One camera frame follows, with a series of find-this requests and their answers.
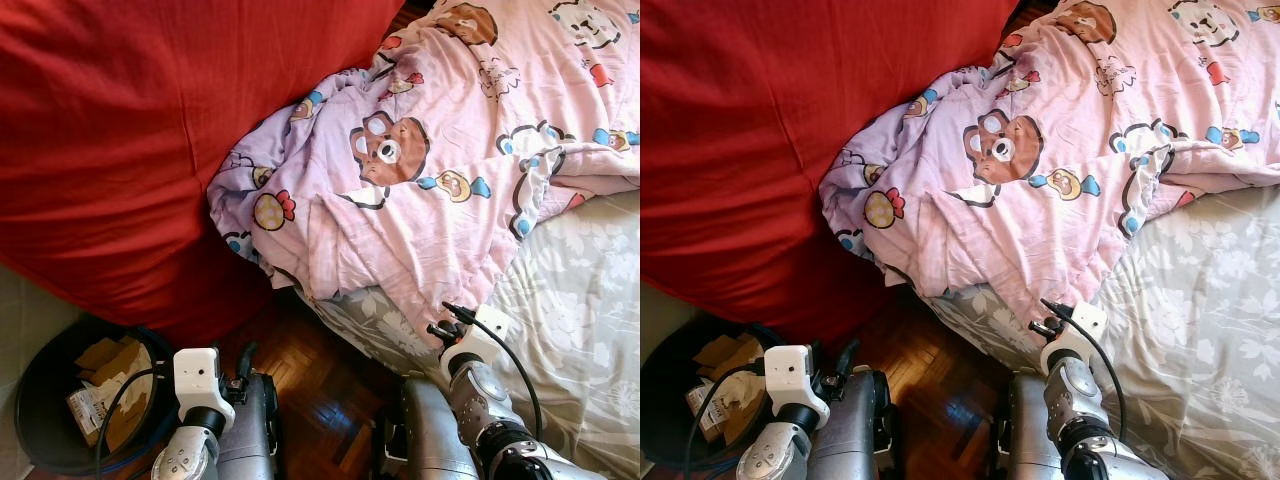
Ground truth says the grey left robot leg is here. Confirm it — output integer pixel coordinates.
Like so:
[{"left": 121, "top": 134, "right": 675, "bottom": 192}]
[
  {"left": 215, "top": 372, "right": 283, "bottom": 480},
  {"left": 808, "top": 368, "right": 896, "bottom": 480}
]

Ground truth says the grey robot leg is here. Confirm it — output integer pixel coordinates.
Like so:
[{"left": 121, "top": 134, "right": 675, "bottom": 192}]
[
  {"left": 808, "top": 368, "right": 896, "bottom": 480},
  {"left": 385, "top": 378, "right": 481, "bottom": 480},
  {"left": 215, "top": 372, "right": 283, "bottom": 480},
  {"left": 995, "top": 372, "right": 1066, "bottom": 480}
]

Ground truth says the grey right robot leg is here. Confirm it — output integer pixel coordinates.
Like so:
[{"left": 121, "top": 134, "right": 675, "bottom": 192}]
[
  {"left": 385, "top": 378, "right": 481, "bottom": 480},
  {"left": 995, "top": 372, "right": 1066, "bottom": 480}
]

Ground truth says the bed with grey floral sheet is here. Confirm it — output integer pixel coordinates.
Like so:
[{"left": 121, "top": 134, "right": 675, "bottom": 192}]
[
  {"left": 300, "top": 190, "right": 641, "bottom": 480},
  {"left": 925, "top": 185, "right": 1280, "bottom": 480}
]

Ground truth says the white labelled carton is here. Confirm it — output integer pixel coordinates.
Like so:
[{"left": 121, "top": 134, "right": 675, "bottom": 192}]
[
  {"left": 685, "top": 385, "right": 726, "bottom": 433},
  {"left": 68, "top": 385, "right": 113, "bottom": 437}
]

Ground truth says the black round waste bin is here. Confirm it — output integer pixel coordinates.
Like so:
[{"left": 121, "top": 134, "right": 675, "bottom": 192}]
[
  {"left": 14, "top": 318, "right": 181, "bottom": 476},
  {"left": 640, "top": 320, "right": 791, "bottom": 471}
]

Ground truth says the pink cartoon print blanket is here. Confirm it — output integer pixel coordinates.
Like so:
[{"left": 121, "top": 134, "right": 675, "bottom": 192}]
[
  {"left": 207, "top": 0, "right": 641, "bottom": 346},
  {"left": 818, "top": 0, "right": 1280, "bottom": 326}
]

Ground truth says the large red cushion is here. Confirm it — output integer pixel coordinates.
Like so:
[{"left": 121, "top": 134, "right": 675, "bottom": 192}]
[
  {"left": 0, "top": 0, "right": 406, "bottom": 346},
  {"left": 640, "top": 0, "right": 1021, "bottom": 346}
]

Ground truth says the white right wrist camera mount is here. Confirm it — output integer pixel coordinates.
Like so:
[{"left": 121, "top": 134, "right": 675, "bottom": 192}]
[
  {"left": 1040, "top": 300, "right": 1109, "bottom": 373},
  {"left": 440, "top": 305, "right": 511, "bottom": 376}
]

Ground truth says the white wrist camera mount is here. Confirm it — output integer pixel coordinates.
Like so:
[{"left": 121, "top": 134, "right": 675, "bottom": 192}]
[
  {"left": 440, "top": 305, "right": 511, "bottom": 376},
  {"left": 1040, "top": 300, "right": 1109, "bottom": 373},
  {"left": 765, "top": 345, "right": 831, "bottom": 429},
  {"left": 172, "top": 347, "right": 236, "bottom": 431}
]

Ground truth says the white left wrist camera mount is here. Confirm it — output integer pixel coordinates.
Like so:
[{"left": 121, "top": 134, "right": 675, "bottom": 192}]
[
  {"left": 765, "top": 345, "right": 831, "bottom": 429},
  {"left": 172, "top": 347, "right": 236, "bottom": 431}
]

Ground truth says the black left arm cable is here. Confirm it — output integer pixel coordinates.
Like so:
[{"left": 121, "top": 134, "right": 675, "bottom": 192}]
[
  {"left": 683, "top": 365, "right": 771, "bottom": 480},
  {"left": 95, "top": 365, "right": 179, "bottom": 480}
]

